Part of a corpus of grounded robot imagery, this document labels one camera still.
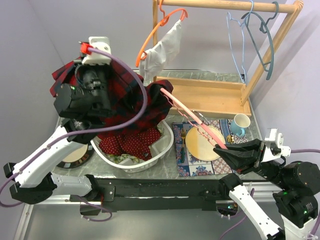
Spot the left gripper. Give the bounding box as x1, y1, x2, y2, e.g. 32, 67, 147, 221
72, 55, 112, 114

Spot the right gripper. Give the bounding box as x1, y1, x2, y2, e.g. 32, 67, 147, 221
212, 134, 291, 187

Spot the pink hanger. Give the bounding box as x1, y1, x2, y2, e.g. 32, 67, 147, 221
160, 88, 227, 149

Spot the red polka dot garment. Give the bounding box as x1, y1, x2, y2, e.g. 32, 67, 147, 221
98, 127, 162, 161

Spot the yellow floral garment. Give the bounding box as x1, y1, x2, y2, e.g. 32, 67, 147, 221
98, 125, 165, 165

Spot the teal blue hanger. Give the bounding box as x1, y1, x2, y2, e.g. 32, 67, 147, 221
241, 1, 280, 81

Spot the light blue wire hanger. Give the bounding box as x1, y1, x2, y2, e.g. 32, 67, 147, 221
225, 10, 248, 85

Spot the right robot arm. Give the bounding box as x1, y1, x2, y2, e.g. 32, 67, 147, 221
213, 139, 320, 240

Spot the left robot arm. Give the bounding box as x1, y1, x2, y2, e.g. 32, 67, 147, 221
3, 63, 114, 205

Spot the orange hanger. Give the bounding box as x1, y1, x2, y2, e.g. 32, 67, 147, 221
135, 0, 188, 67

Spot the light blue mug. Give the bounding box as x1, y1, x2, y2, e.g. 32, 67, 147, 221
230, 113, 251, 138

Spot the cream yellow plate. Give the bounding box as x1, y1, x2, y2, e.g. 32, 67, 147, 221
185, 126, 220, 162

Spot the patterned placemat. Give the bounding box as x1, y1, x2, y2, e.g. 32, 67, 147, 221
172, 118, 260, 177

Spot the white cloth garment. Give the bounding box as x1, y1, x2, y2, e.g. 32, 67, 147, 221
138, 20, 182, 80

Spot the dark rimmed brown plate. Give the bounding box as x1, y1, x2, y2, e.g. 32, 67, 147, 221
57, 144, 95, 169

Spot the wooden clothes rack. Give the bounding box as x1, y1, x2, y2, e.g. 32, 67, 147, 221
162, 0, 304, 118

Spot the white plastic laundry basket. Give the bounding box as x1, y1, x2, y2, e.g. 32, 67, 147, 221
90, 120, 174, 173

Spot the gold spoon green handle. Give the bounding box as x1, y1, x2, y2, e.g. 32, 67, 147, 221
226, 134, 235, 145

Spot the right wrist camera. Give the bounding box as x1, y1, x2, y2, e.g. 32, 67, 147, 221
263, 128, 291, 161

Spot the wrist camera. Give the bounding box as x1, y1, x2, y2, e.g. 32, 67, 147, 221
263, 128, 291, 161
80, 36, 112, 66

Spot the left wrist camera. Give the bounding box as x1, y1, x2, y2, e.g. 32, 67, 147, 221
80, 36, 112, 66

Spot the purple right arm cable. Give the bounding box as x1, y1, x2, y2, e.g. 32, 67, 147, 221
219, 148, 320, 240

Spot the gold fork green handle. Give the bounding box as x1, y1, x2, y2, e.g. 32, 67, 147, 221
180, 129, 186, 164

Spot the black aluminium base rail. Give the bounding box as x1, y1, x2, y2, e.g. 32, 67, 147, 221
69, 174, 251, 212

